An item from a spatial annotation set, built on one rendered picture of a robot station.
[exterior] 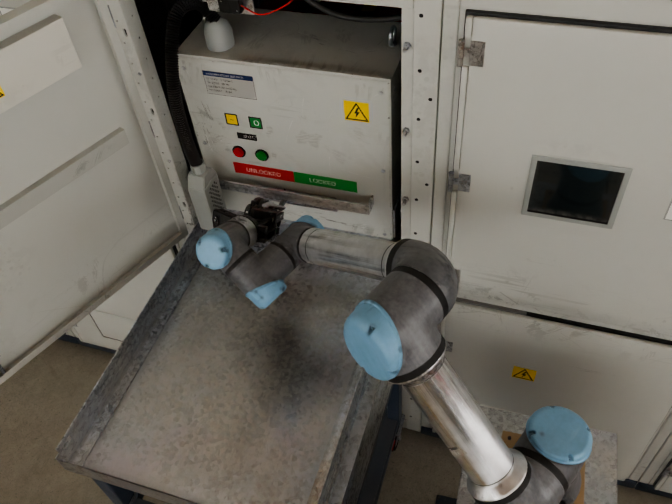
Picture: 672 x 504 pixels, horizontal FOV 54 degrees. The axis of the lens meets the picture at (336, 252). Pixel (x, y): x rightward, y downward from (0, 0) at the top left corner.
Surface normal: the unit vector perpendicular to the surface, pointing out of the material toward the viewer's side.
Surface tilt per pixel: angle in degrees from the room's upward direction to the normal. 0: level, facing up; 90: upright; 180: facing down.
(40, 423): 0
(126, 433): 0
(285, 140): 90
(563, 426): 6
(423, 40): 90
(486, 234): 90
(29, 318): 90
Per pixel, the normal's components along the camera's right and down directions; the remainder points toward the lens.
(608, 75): -0.31, 0.72
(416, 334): 0.50, 0.00
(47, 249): 0.77, 0.44
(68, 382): -0.07, -0.66
